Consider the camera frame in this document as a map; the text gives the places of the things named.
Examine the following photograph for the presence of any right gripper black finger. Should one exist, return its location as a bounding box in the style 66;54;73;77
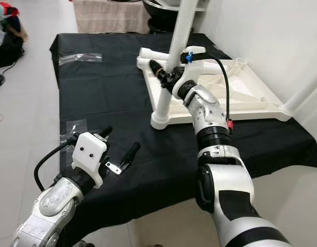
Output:
149;59;172;80

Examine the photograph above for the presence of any black table cloth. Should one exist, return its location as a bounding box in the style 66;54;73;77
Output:
49;32;317;243

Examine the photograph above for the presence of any black round stool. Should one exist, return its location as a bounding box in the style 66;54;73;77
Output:
143;0;206;33

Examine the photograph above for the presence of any beige cloth covered bench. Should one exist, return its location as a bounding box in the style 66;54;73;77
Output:
73;0;152;34

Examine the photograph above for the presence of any white plastic table top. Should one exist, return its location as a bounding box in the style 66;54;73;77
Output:
138;48;294;130

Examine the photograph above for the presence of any black bag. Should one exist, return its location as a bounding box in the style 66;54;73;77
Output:
0;18;26;70

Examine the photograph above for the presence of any red cloth item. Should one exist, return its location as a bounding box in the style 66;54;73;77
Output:
0;3;21;16

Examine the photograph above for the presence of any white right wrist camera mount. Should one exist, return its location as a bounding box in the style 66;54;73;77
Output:
171;45;208;99

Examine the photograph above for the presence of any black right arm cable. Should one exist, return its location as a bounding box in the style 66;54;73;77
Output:
184;51;234;130

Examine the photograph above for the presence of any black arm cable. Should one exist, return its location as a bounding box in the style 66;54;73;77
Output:
33;136;80;192
184;51;234;130

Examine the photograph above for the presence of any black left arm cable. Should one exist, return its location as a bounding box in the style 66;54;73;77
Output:
33;136;80;192

